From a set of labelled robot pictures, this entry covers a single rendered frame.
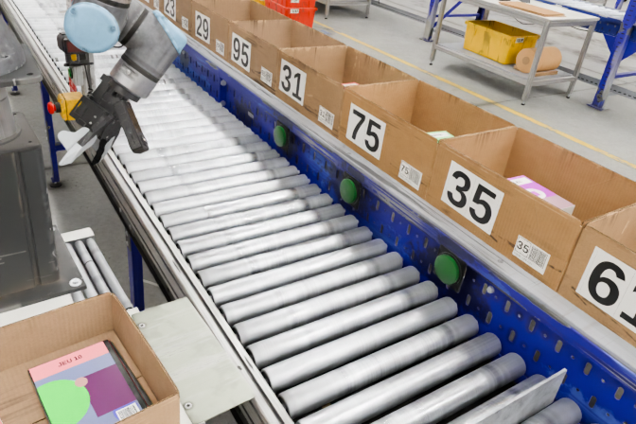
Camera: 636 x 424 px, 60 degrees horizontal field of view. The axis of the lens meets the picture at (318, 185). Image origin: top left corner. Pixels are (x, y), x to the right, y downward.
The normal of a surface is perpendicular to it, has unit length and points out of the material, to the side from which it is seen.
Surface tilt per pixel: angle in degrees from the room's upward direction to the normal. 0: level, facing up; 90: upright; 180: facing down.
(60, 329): 89
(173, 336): 0
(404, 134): 90
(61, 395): 0
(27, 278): 90
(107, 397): 0
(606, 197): 90
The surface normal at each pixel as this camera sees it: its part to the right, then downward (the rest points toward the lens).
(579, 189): -0.84, 0.16
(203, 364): 0.11, -0.87
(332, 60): 0.53, 0.45
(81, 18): 0.11, 0.57
